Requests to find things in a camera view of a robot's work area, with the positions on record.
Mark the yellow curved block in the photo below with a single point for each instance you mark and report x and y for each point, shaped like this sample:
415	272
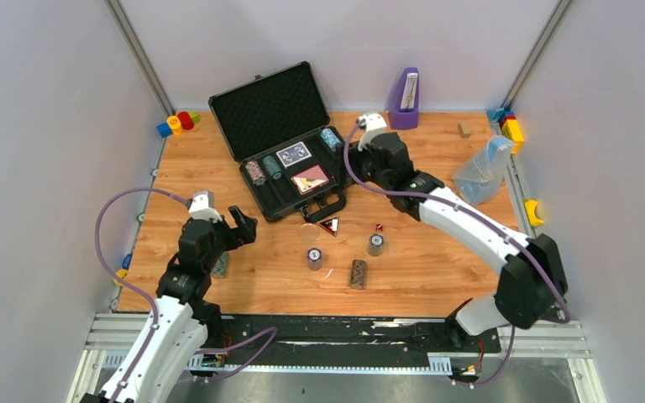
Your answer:
532	210

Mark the brown chip stack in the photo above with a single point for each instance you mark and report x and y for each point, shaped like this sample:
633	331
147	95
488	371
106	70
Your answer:
358	272

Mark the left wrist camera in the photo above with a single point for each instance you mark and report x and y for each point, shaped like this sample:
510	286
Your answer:
202	207

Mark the yellow cylinder block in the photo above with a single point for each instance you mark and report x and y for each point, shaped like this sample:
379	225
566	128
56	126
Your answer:
174	125

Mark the clear round dealer button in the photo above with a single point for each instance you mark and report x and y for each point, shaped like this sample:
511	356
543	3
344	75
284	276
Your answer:
308	232

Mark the black red triangle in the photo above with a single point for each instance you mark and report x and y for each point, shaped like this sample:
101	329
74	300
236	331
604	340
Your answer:
330	225

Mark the green cylinder block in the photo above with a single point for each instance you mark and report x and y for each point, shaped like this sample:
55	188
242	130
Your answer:
195	117

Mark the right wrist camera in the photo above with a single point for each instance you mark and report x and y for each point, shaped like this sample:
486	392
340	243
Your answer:
372	124

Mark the red cylinder block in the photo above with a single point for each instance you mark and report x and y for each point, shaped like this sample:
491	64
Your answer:
185	120

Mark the blue card deck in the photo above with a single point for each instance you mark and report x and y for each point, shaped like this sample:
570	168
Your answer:
293	154

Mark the black poker case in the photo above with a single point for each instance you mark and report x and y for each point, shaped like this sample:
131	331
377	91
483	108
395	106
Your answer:
268	114

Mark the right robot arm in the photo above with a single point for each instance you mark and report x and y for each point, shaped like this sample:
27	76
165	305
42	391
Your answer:
532	283

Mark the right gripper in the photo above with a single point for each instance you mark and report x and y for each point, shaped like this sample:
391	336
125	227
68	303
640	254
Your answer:
354	156

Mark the small wooden block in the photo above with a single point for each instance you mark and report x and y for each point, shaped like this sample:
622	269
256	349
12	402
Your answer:
464	130

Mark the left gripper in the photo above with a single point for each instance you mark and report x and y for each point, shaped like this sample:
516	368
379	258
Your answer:
233	227

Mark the grey green chip stack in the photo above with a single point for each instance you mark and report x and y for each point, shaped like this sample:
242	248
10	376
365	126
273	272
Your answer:
220	269

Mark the purple metronome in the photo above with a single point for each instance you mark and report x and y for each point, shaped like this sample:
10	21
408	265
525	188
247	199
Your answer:
403	110

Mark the light blue chip stack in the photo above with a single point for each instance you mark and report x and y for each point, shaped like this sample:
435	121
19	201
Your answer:
331	139

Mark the red card deck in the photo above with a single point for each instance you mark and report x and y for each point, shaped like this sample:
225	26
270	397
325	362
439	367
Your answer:
310	179

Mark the tan blue chip stack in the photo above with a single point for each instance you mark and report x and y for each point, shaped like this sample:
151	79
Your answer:
255	172

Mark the green blue chip stack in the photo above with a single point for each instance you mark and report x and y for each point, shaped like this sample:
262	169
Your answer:
272	167

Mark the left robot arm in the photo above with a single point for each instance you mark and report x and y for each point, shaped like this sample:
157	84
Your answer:
180	321

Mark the yellow lego block stack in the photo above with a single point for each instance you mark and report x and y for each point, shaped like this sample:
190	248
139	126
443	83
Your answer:
510	128

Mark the clear plastic bag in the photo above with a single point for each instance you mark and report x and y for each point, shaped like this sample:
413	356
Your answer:
479	179

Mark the yellow round disc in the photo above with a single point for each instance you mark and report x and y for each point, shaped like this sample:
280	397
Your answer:
119	276

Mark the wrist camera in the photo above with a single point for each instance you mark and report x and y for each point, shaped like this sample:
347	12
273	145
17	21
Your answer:
202	207
372	124

